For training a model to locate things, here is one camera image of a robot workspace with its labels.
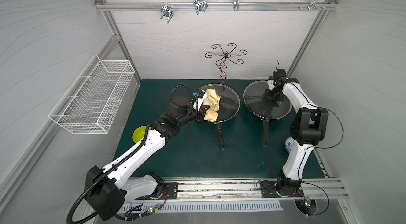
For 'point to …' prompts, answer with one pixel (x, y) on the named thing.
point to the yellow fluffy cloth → (212, 99)
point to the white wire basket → (91, 104)
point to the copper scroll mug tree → (221, 63)
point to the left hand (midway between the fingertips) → (208, 105)
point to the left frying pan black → (219, 127)
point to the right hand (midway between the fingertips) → (272, 96)
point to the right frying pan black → (265, 124)
